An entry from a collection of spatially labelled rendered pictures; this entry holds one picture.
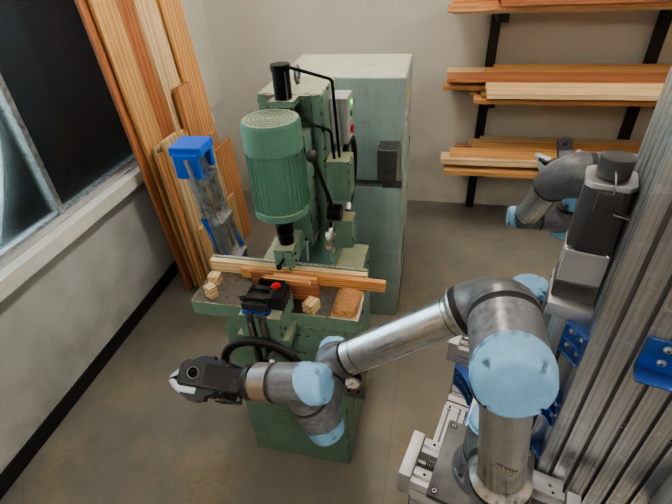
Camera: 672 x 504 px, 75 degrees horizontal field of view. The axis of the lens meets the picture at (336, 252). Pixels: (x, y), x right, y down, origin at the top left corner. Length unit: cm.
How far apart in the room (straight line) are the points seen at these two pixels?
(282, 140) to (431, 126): 249
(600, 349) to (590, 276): 15
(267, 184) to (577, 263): 83
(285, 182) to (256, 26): 250
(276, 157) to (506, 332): 84
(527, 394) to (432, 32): 303
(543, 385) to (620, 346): 40
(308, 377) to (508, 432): 34
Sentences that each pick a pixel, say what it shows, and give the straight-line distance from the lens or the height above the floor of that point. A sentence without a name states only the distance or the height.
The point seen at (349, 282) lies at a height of 93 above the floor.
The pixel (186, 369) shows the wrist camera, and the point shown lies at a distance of 86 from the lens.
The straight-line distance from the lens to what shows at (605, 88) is 324.
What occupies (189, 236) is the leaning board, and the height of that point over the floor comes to 43.
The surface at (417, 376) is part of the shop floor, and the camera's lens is 247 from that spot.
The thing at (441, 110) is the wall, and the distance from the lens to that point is 362.
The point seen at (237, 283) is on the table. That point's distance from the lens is 166.
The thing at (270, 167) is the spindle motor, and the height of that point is 139.
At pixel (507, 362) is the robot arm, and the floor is 145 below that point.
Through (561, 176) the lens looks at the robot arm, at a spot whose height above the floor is 142.
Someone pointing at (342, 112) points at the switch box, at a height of 143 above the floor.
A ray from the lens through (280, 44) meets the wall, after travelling 369.
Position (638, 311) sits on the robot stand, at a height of 133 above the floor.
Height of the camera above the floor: 192
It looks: 36 degrees down
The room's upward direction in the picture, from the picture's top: 3 degrees counter-clockwise
